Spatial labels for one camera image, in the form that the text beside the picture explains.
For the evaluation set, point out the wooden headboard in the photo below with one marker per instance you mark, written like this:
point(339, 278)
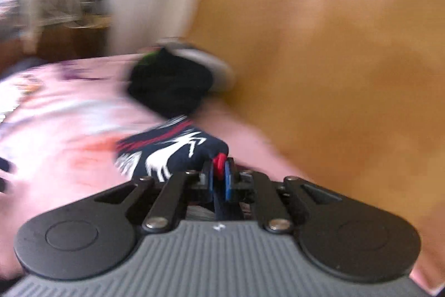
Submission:
point(330, 57)

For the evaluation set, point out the navy red reindeer pattern sweater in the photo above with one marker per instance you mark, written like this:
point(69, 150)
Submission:
point(173, 151)

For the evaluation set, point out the folded black garment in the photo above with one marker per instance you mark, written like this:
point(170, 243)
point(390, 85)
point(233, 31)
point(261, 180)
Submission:
point(167, 88)

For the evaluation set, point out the wooden nightstand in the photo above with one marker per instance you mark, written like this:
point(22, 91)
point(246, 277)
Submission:
point(69, 43)

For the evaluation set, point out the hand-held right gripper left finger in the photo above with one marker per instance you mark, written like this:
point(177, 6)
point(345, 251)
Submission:
point(210, 178)

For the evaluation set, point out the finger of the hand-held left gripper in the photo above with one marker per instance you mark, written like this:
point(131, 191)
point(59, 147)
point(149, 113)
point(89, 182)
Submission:
point(5, 165)

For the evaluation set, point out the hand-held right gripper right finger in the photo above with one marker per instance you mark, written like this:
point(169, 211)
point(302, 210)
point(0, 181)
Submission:
point(228, 182)

